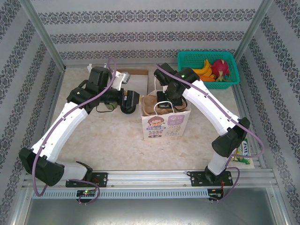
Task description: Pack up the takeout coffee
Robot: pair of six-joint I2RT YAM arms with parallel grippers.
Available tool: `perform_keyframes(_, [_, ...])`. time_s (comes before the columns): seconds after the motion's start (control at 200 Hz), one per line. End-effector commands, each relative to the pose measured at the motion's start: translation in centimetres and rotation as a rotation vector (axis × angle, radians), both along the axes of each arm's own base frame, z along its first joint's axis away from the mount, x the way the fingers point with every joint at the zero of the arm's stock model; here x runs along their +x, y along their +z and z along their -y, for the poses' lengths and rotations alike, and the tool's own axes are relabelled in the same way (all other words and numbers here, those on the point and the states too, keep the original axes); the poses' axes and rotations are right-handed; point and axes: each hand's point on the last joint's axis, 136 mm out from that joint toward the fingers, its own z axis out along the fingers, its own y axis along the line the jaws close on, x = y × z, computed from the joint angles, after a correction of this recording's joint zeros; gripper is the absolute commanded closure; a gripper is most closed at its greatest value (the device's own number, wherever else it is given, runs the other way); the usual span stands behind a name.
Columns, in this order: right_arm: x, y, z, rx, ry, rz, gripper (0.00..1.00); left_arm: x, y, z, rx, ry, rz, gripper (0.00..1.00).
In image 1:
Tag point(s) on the white printed paper bag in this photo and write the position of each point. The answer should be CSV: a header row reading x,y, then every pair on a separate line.
x,y
164,129

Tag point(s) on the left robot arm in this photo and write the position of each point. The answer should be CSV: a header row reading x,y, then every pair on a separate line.
x,y
61,124

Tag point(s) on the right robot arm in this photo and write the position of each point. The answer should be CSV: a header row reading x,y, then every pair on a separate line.
x,y
211,105

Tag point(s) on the black plastic cup lid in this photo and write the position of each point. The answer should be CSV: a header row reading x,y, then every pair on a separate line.
x,y
128,111

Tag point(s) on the brown cardboard box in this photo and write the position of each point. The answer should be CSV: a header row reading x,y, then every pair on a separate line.
x,y
140,71

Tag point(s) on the orange carrot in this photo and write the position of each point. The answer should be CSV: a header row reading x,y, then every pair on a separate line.
x,y
208,79

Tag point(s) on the yellow banana bunch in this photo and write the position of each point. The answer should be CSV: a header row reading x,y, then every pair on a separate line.
x,y
206,66

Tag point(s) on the teal plastic basket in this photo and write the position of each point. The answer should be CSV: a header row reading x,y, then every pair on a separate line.
x,y
201,57

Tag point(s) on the pink dragon fruit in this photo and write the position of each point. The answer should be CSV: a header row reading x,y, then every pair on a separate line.
x,y
219,68

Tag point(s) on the green snack packet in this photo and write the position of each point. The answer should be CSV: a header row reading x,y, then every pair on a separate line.
x,y
242,153

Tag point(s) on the grey metal shelf panel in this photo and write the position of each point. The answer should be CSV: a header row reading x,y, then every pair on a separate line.
x,y
150,211

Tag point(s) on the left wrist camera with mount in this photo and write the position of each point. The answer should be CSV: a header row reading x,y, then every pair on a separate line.
x,y
125,78

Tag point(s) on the aluminium back rail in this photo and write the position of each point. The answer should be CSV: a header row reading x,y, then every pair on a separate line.
x,y
140,63

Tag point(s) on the aluminium side rail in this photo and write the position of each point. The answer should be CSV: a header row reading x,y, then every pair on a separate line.
x,y
55,93
243,100

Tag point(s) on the aluminium mounting rail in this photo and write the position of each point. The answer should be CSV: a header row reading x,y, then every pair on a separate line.
x,y
150,178

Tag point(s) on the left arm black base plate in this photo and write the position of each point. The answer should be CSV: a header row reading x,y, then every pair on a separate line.
x,y
100,179

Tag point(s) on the aluminium frame post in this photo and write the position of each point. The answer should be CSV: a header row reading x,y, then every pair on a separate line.
x,y
255,25
39,28

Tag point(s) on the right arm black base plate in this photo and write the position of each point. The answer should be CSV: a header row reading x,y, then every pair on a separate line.
x,y
198,179

